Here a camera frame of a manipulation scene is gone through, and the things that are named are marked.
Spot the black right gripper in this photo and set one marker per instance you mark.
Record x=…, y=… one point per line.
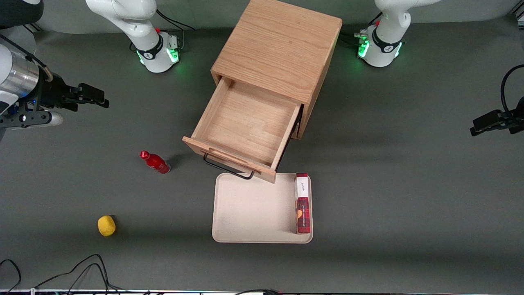
x=54, y=93

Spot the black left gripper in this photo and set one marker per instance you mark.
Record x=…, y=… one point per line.
x=516, y=121

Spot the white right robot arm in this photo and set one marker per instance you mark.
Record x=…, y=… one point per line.
x=141, y=37

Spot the wooden drawer cabinet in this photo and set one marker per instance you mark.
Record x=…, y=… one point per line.
x=278, y=45

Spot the red bottle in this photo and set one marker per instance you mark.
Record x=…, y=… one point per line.
x=156, y=162

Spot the yellow lemon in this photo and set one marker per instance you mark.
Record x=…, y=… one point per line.
x=106, y=225

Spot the beige plastic tray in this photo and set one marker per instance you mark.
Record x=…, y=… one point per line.
x=254, y=213

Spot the red and white carton box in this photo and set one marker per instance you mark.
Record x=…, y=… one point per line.
x=303, y=213

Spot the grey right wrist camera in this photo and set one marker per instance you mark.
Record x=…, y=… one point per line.
x=55, y=119

